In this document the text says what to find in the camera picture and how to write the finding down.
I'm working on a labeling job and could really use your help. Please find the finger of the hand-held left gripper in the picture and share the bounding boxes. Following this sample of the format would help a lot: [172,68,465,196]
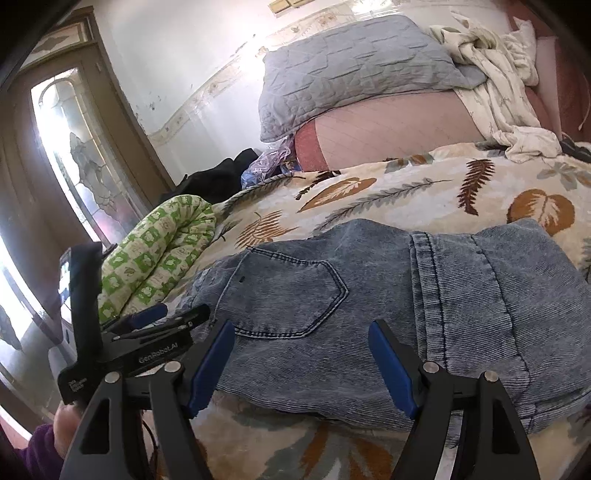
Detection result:
[102,302,169,334]
[136,304,211,343]

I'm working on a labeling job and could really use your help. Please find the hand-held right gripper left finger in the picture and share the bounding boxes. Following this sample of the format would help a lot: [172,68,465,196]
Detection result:
[62,319,236,480]

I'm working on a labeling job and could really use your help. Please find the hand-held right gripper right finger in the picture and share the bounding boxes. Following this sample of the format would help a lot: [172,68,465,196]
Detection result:
[368,319,541,480]

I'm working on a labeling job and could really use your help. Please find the blue denim pants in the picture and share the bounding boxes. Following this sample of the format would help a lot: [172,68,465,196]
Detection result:
[178,218,591,435]

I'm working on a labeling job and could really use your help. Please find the person's left forearm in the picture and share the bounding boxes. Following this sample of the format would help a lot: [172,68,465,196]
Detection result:
[25,424,65,480]

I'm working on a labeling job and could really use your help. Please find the person's left hand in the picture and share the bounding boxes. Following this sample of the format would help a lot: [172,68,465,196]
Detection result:
[52,402,84,459]

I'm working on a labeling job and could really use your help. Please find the green checkered quilt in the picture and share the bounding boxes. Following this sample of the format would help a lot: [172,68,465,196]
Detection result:
[97,195,218,321]

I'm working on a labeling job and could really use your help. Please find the wooden door with stained glass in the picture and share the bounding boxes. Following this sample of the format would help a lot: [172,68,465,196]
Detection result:
[0,9,185,416]

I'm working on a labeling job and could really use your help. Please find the black clothing pile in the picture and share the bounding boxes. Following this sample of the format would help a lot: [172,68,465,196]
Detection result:
[172,148,262,204]

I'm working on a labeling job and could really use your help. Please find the leaf-print blanket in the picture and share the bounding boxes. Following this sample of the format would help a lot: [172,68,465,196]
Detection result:
[152,141,591,480]

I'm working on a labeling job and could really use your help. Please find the purple plastic bag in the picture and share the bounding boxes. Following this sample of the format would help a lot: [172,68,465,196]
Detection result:
[240,138,305,190]

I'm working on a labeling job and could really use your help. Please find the pink and red bolster cushion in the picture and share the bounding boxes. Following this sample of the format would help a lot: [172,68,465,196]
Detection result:
[294,88,485,171]

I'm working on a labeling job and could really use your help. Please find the small black clip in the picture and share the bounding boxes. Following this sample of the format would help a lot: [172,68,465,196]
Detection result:
[561,136,591,163]

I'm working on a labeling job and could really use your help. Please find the white patterned cloth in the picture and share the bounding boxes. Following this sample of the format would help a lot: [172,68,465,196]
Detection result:
[427,11,564,160]

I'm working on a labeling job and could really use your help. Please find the grey quilted pillow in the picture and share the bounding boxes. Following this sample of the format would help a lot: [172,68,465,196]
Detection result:
[257,14,488,143]

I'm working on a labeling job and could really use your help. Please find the red and pink backrest cushion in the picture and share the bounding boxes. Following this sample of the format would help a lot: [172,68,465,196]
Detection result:
[505,0,591,144]

